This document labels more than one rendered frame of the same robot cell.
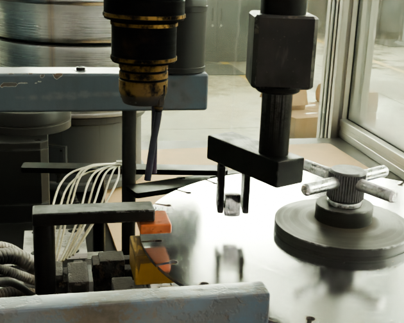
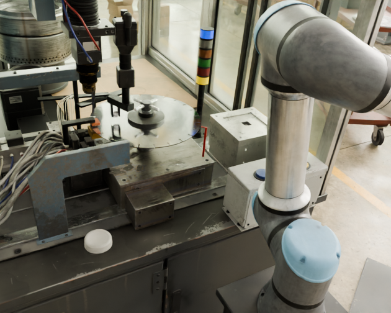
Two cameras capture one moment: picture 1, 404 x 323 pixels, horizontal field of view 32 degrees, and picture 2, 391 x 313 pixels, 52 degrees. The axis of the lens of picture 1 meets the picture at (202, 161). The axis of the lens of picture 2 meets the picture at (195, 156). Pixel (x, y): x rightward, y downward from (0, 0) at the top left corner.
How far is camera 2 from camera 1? 64 cm
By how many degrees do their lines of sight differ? 24
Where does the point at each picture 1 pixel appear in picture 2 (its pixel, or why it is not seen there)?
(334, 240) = (143, 122)
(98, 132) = not seen: hidden behind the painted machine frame
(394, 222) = (160, 113)
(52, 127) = not seen: hidden behind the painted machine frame
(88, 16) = (40, 25)
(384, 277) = (156, 131)
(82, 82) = (59, 73)
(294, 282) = (134, 135)
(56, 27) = (26, 30)
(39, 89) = (45, 77)
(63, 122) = not seen: hidden behind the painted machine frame
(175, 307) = (110, 148)
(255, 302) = (126, 145)
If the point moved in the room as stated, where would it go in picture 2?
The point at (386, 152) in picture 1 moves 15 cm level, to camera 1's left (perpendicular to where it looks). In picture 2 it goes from (167, 64) to (137, 64)
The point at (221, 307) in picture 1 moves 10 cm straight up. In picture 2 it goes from (119, 146) to (118, 110)
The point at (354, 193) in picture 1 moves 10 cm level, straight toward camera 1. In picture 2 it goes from (148, 108) to (146, 125)
